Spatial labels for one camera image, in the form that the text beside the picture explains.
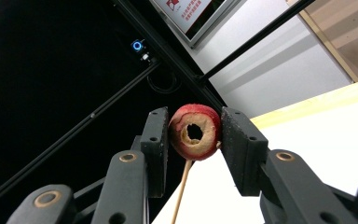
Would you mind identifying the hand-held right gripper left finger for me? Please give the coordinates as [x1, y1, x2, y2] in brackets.
[90, 106, 170, 224]

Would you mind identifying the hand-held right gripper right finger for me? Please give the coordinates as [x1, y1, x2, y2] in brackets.
[220, 106, 358, 224]

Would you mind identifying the thin wooden skewer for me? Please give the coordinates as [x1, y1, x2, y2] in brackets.
[171, 141, 222, 224]

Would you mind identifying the red cored hawthorn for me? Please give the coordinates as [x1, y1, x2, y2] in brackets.
[168, 103, 222, 161]

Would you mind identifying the white cabinet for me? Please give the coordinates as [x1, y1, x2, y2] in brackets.
[167, 0, 353, 119]

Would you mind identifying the wooden table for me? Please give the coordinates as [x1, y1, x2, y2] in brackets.
[251, 76, 358, 130]

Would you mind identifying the framed sign board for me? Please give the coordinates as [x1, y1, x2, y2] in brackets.
[150, 0, 236, 49]

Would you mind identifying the wooden shelf unit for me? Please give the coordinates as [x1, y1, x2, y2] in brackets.
[287, 0, 358, 82]

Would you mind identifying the coiled black cable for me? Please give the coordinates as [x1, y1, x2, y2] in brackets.
[146, 73, 181, 94]

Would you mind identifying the black metal frame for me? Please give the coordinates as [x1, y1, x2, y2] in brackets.
[0, 0, 316, 216]

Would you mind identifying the blue ring light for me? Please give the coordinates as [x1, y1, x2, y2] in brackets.
[131, 38, 145, 53]

